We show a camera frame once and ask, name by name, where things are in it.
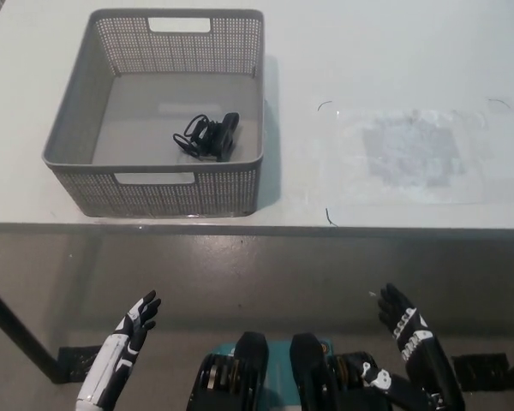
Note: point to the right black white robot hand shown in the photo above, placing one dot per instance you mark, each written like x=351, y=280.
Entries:
x=428, y=359

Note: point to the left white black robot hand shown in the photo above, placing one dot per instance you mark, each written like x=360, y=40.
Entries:
x=115, y=347

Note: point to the black floor foot patch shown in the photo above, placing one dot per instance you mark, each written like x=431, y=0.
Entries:
x=482, y=370
x=75, y=361

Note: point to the right black ribbed body block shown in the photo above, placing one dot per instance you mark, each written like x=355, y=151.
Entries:
x=308, y=359

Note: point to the black ribbed body block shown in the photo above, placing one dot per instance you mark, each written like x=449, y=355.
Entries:
x=308, y=359
x=250, y=355

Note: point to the left black ribbed body block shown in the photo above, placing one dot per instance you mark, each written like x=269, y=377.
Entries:
x=250, y=355

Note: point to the clear plastic sheet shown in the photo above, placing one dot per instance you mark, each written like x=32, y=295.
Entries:
x=411, y=150

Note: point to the grey perforated plastic basket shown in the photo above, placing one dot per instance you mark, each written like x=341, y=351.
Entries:
x=81, y=128

